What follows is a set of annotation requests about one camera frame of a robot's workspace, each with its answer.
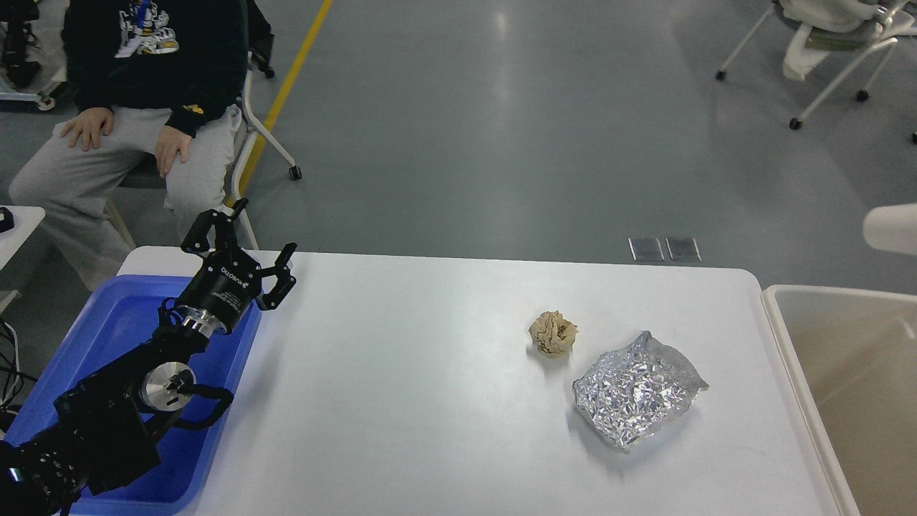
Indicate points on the seated person in dark hoodie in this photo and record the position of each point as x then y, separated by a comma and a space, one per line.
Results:
149, 78

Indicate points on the metal floor plate right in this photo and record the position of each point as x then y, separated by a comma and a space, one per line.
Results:
683, 249

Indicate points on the equipment stand top left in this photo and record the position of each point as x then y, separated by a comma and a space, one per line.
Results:
33, 61

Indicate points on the white chair under person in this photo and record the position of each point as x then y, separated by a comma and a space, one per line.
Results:
145, 174

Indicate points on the metal floor plate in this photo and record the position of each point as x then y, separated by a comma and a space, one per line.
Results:
683, 249
646, 249

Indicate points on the beige plastic bin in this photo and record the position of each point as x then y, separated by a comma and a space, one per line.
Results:
851, 359

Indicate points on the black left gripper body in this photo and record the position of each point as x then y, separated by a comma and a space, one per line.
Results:
220, 292

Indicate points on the crumpled aluminium foil tray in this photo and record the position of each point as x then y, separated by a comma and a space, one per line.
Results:
629, 394

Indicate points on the white paper cup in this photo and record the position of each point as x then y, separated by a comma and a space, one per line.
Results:
892, 228

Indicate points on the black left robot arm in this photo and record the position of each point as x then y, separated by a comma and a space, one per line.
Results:
109, 424

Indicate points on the black object on side table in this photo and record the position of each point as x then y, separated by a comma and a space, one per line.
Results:
6, 219

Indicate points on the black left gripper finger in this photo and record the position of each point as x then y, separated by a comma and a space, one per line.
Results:
284, 280
212, 237

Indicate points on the metal floor plate left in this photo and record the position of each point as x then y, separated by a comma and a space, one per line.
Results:
646, 249

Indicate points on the white chair with clothes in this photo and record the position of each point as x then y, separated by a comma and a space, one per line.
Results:
821, 28

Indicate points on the white side table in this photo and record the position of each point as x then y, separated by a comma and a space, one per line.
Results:
16, 252

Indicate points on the blue plastic bin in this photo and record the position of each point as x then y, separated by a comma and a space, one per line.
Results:
118, 317

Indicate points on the crumpled brown paper ball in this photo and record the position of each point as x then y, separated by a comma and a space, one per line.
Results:
552, 334

